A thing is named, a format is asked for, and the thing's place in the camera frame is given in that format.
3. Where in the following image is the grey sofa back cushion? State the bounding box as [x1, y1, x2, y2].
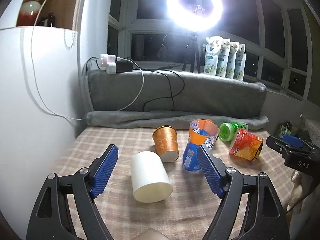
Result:
[87, 70, 267, 119]

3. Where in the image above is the red orange snack cup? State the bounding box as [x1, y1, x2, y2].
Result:
[229, 129, 263, 161]

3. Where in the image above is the green plastic cup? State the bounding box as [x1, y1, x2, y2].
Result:
[219, 122, 248, 142]

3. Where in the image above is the white refill pouch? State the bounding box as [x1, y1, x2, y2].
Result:
[204, 36, 223, 76]
[225, 41, 240, 79]
[216, 38, 231, 77]
[233, 44, 246, 81]

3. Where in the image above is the copper orange paper cup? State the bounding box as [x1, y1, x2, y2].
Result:
[152, 125, 179, 163]

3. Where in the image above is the white cabinet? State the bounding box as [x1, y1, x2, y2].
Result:
[1, 27, 83, 238]

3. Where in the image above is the black tripod stand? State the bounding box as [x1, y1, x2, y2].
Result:
[182, 31, 201, 74]

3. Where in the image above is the dark glass bottle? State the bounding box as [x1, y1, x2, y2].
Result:
[39, 12, 56, 27]

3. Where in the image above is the blue orange snack cup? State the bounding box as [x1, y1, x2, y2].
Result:
[182, 119, 219, 173]

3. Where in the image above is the white paper cup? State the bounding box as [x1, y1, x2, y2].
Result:
[131, 151, 173, 203]

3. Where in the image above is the red white vase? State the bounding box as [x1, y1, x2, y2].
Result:
[16, 0, 41, 27]

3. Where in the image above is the black power brick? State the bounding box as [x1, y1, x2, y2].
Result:
[116, 60, 133, 73]

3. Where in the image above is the checked beige table cloth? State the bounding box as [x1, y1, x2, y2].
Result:
[51, 126, 296, 240]

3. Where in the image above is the bright ring light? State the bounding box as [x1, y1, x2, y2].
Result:
[166, 0, 223, 32]

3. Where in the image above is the green carton box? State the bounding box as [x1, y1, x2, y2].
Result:
[276, 121, 298, 139]

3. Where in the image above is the black power cable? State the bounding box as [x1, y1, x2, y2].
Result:
[126, 57, 186, 113]

